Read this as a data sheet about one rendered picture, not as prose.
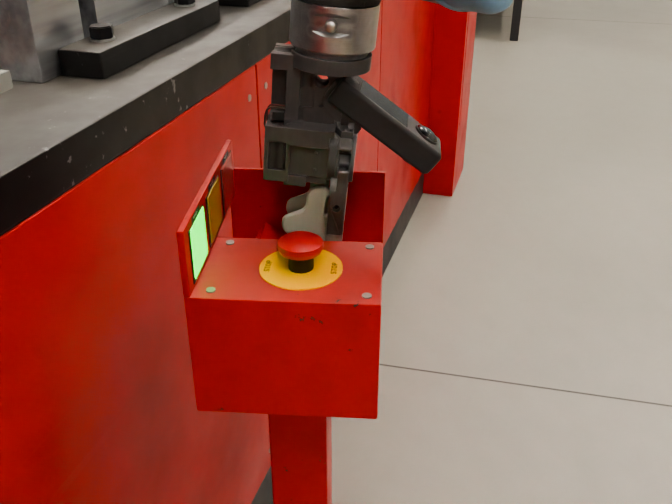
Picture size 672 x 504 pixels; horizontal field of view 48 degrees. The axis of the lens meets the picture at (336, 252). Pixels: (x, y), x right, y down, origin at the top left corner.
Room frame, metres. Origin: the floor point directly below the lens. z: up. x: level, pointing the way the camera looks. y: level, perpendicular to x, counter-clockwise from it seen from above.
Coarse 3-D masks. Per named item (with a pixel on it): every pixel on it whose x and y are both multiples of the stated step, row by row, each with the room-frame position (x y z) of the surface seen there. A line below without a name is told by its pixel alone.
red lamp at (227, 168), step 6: (228, 156) 0.68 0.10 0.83; (228, 162) 0.68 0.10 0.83; (222, 168) 0.65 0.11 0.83; (228, 168) 0.67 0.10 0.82; (222, 174) 0.65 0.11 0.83; (228, 174) 0.67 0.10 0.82; (222, 180) 0.65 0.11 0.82; (228, 180) 0.67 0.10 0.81; (228, 186) 0.67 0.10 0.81; (228, 192) 0.67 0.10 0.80; (234, 192) 0.69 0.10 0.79; (228, 198) 0.66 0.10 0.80; (228, 204) 0.66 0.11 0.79
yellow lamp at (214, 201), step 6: (216, 180) 0.62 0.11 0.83; (216, 186) 0.62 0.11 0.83; (210, 192) 0.60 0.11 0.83; (216, 192) 0.62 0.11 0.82; (210, 198) 0.59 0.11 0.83; (216, 198) 0.62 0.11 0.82; (210, 204) 0.59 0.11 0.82; (216, 204) 0.61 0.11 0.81; (210, 210) 0.59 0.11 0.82; (216, 210) 0.61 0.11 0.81; (210, 216) 0.59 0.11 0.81; (216, 216) 0.61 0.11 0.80; (210, 222) 0.59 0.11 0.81; (216, 222) 0.61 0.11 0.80; (210, 228) 0.59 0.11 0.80; (216, 228) 0.61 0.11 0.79; (210, 234) 0.59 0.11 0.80
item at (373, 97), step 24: (336, 96) 0.63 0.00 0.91; (360, 96) 0.63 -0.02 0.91; (384, 96) 0.67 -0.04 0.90; (360, 120) 0.63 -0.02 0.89; (384, 120) 0.63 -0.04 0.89; (408, 120) 0.65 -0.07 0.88; (384, 144) 0.63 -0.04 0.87; (408, 144) 0.62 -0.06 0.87; (432, 144) 0.63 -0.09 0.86; (432, 168) 0.63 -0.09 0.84
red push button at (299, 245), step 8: (296, 232) 0.57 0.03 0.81; (304, 232) 0.57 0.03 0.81; (280, 240) 0.56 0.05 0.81; (288, 240) 0.55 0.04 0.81; (296, 240) 0.55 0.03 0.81; (304, 240) 0.55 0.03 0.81; (312, 240) 0.55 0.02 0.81; (320, 240) 0.56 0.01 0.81; (280, 248) 0.55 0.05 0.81; (288, 248) 0.54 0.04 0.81; (296, 248) 0.54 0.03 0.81; (304, 248) 0.54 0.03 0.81; (312, 248) 0.54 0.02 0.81; (320, 248) 0.55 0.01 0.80; (288, 256) 0.54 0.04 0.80; (296, 256) 0.54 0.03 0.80; (304, 256) 0.54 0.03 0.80; (312, 256) 0.54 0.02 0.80; (288, 264) 0.55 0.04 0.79; (296, 264) 0.55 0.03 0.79; (304, 264) 0.55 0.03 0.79; (312, 264) 0.55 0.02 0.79; (296, 272) 0.55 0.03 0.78; (304, 272) 0.55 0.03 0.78
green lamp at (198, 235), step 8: (200, 216) 0.56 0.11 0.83; (200, 224) 0.55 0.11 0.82; (192, 232) 0.53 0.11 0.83; (200, 232) 0.55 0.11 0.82; (192, 240) 0.53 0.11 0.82; (200, 240) 0.55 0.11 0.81; (192, 248) 0.53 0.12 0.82; (200, 248) 0.55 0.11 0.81; (200, 256) 0.54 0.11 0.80; (200, 264) 0.54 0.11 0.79
